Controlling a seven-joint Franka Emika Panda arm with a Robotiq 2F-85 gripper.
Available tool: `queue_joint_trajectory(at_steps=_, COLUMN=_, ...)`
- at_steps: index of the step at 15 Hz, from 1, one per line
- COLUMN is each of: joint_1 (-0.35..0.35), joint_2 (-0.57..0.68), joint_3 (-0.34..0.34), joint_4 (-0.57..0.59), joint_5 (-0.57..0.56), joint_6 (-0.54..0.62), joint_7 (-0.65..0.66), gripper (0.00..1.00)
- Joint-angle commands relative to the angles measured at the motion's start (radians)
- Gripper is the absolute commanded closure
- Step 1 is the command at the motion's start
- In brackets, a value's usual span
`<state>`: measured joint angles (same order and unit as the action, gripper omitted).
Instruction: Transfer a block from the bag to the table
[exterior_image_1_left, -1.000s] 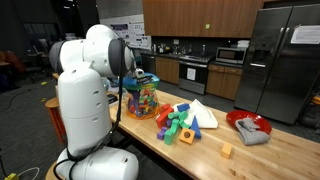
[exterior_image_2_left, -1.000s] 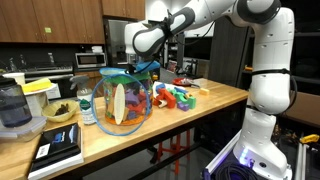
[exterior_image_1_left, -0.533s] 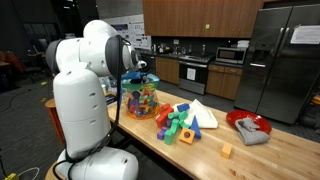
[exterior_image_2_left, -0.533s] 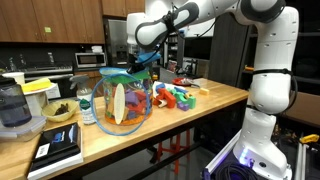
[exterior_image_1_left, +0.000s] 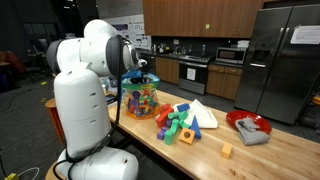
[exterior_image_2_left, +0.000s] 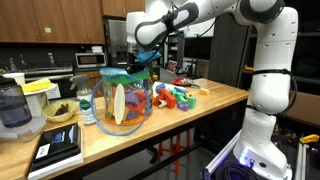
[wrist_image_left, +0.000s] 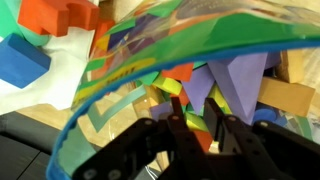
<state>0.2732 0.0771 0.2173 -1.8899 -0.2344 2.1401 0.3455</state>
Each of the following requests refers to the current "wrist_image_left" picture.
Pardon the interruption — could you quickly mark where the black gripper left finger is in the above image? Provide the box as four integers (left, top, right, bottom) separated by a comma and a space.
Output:
71, 96, 214, 180

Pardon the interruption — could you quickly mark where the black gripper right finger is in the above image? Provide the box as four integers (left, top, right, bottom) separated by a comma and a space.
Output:
203, 98, 320, 180

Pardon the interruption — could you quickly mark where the large purple triangular foam block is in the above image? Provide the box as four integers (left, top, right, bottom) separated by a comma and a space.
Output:
206, 52, 269, 126

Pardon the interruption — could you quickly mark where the clear jar of toys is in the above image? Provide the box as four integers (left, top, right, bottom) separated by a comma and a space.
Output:
45, 0, 320, 180

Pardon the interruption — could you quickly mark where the round blue foam block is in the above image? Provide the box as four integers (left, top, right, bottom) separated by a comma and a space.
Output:
252, 104, 288, 128

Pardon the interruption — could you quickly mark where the long tan foam block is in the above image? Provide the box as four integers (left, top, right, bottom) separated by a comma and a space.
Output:
257, 77, 316, 118

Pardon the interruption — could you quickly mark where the yellow foam block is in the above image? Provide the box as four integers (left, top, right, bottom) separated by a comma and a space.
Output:
152, 73, 183, 96

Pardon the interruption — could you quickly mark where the flat purple foam block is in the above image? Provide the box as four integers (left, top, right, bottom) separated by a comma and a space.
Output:
181, 64, 217, 116

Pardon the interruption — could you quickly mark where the small red foam block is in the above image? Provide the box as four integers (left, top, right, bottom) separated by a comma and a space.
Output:
161, 62, 195, 83

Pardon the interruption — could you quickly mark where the short tan foam block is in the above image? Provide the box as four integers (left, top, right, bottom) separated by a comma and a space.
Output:
275, 49, 305, 84

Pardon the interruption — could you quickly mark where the blue rectangular foam block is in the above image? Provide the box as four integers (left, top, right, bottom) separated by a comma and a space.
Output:
0, 32, 52, 90

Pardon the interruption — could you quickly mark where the red notched foam block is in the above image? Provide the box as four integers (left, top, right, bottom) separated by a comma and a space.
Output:
17, 0, 101, 38

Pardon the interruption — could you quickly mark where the white cloth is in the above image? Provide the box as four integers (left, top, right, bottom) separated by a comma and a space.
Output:
0, 26, 101, 116

